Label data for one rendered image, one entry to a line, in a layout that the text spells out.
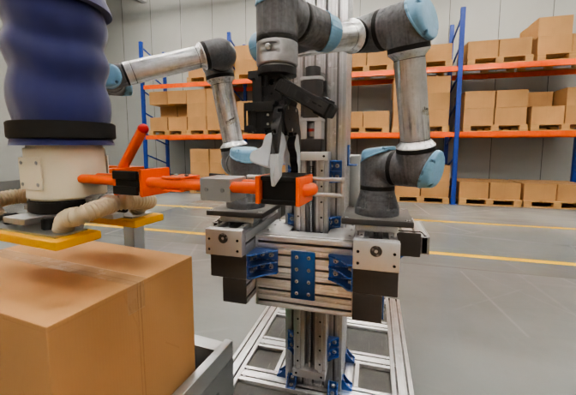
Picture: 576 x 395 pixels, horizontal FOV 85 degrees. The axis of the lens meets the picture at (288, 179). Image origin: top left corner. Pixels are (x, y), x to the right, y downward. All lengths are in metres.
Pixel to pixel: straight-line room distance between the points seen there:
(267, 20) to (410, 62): 0.50
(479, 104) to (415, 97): 7.10
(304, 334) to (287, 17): 1.19
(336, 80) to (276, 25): 0.73
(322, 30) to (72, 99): 0.57
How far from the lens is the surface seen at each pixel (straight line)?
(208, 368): 1.13
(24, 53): 0.91
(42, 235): 0.84
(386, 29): 0.99
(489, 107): 8.12
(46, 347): 0.77
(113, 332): 0.86
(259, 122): 0.57
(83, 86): 0.90
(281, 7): 0.60
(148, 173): 0.73
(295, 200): 0.54
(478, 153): 9.37
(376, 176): 1.07
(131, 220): 0.90
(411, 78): 0.98
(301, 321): 1.41
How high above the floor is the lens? 1.27
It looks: 6 degrees down
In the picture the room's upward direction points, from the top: straight up
